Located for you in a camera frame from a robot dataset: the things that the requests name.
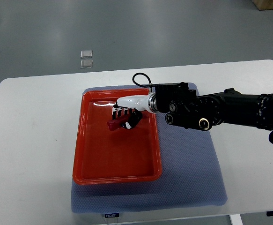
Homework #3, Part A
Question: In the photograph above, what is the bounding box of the upper metal floor plate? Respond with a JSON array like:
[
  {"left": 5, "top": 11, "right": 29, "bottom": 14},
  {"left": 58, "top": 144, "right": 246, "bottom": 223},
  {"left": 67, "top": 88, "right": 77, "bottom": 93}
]
[{"left": 80, "top": 50, "right": 93, "bottom": 59}]

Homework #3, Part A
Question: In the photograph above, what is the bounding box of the black mat label tag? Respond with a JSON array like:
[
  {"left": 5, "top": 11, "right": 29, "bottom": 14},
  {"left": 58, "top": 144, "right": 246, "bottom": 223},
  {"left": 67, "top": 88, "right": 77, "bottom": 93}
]
[{"left": 104, "top": 213, "right": 119, "bottom": 218}]

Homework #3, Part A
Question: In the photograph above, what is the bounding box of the white table leg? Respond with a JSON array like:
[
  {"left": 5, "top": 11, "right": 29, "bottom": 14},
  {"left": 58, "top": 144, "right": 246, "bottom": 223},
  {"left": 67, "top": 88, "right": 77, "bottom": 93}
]
[{"left": 229, "top": 214, "right": 243, "bottom": 225}]

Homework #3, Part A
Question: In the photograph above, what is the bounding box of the red chili pepper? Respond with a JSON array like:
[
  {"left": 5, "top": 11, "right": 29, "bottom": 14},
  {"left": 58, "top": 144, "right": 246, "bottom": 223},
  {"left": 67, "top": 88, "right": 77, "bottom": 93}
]
[{"left": 107, "top": 115, "right": 129, "bottom": 131}]

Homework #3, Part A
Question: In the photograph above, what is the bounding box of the red plastic tray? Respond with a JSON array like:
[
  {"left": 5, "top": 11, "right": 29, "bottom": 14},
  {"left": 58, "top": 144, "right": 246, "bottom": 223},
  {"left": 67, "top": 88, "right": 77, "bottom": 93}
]
[{"left": 73, "top": 87, "right": 162, "bottom": 186}]

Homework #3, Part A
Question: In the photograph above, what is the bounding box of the cardboard box corner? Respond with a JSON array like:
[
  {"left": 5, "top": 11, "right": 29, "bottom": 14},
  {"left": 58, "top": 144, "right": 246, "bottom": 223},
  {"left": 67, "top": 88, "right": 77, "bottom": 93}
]
[{"left": 252, "top": 0, "right": 273, "bottom": 10}]

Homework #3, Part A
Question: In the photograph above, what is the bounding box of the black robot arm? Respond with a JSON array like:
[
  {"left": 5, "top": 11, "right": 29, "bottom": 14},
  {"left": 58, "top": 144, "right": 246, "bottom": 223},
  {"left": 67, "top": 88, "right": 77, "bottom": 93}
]
[{"left": 142, "top": 82, "right": 273, "bottom": 144}]

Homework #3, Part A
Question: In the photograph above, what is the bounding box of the blue-grey foam mat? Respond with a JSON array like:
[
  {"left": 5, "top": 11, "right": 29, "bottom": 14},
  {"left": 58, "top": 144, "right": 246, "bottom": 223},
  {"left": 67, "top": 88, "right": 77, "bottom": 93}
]
[{"left": 71, "top": 86, "right": 227, "bottom": 214}]

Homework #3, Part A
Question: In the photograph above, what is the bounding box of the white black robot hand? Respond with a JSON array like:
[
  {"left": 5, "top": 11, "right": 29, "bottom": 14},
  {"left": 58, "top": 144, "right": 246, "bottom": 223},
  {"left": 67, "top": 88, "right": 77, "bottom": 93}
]
[{"left": 112, "top": 92, "right": 158, "bottom": 129}]

